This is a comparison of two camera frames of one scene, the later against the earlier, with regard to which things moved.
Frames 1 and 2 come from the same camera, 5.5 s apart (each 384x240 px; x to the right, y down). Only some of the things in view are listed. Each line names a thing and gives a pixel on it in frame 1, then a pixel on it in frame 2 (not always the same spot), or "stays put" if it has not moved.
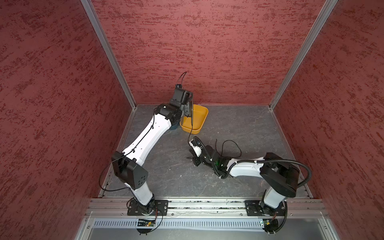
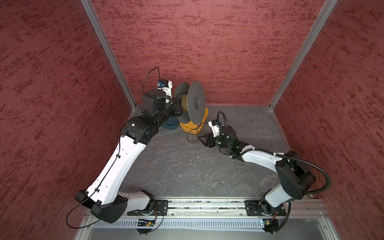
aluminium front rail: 203,208 stays put
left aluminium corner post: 99,28 stays put
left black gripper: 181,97 to 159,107
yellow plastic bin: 199,114 stays put
